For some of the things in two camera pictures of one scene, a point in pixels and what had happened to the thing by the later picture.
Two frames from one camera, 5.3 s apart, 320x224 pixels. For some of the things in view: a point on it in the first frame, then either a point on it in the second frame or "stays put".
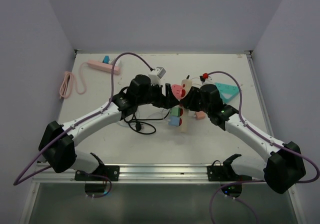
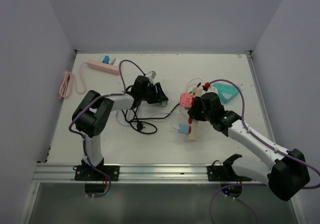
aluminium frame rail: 137,174 stays put
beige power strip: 186,84 -> 193,135
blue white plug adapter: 106,59 stays put
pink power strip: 103,66 stays put
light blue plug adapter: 175,121 -> 184,128
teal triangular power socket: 227,92 stays put
